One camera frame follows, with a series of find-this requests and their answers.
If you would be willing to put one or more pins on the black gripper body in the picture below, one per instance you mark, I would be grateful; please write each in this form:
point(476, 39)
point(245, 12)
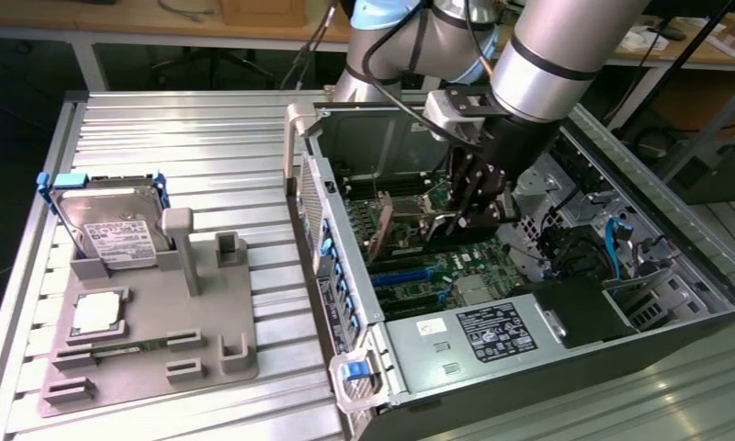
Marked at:
point(520, 142)

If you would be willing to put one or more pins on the black graphics card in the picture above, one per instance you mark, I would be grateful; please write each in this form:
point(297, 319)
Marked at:
point(475, 236)

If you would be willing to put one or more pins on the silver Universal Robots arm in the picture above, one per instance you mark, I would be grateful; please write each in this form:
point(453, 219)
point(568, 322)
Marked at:
point(558, 46)

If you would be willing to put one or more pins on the metal socket cover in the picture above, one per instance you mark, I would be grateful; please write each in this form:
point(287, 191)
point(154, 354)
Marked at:
point(428, 198)

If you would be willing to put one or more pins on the CPU socket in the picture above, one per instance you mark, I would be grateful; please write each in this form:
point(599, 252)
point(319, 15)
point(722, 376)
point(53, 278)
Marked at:
point(413, 204)

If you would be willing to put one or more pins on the metal disk bay cage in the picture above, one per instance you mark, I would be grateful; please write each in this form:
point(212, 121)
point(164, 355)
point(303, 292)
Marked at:
point(542, 184)

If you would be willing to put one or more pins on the thin metal locking lever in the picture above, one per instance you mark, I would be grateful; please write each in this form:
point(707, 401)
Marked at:
point(375, 186)

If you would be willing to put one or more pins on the green motherboard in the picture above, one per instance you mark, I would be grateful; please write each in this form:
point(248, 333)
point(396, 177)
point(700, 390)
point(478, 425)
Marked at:
point(466, 275)

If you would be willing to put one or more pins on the silver chipset heatsink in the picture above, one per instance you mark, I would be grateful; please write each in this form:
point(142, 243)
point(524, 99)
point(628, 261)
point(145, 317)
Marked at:
point(475, 290)

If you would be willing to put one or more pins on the blue expansion slot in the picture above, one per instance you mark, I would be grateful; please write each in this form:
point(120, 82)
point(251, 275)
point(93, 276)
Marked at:
point(404, 276)

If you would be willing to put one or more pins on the black expansion slot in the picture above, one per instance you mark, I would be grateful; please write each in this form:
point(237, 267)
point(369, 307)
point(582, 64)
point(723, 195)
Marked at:
point(409, 305)

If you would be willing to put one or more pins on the black plastic cover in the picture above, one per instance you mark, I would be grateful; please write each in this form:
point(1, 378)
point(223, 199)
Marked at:
point(575, 312)

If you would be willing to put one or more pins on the black stand pole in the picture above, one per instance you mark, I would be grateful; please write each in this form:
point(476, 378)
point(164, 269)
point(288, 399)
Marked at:
point(679, 51)

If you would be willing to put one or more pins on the dark grey box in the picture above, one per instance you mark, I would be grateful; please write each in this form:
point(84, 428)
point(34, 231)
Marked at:
point(723, 179)

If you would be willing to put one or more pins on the grey power supply unit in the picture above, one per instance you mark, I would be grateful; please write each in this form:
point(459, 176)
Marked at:
point(435, 367)

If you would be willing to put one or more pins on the blue plastic case latch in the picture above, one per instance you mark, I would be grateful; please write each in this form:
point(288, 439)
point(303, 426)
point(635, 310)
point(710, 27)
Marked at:
point(355, 371)

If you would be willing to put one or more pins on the open PC case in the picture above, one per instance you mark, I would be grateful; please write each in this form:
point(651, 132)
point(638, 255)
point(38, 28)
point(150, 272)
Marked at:
point(527, 399)

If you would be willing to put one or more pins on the black office chair base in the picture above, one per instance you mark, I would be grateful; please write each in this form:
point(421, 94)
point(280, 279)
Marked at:
point(220, 59)

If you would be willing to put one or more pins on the hard disk in blue caddy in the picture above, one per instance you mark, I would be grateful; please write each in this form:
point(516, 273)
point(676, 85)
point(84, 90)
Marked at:
point(116, 234)

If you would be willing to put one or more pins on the grey parts rack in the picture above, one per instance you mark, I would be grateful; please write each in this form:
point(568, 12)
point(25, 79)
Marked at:
point(158, 321)

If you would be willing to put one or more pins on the green RAM stick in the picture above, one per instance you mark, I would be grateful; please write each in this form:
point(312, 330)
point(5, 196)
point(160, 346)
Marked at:
point(130, 347)

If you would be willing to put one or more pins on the silver CPU chip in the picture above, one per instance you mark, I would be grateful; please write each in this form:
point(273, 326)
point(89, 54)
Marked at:
point(97, 314)

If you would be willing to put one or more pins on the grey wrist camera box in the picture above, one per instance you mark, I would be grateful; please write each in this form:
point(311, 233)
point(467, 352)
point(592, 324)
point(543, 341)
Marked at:
point(447, 112)

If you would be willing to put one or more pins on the wooden desk white frame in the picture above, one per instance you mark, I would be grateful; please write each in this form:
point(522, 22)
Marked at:
point(36, 18)
point(695, 56)

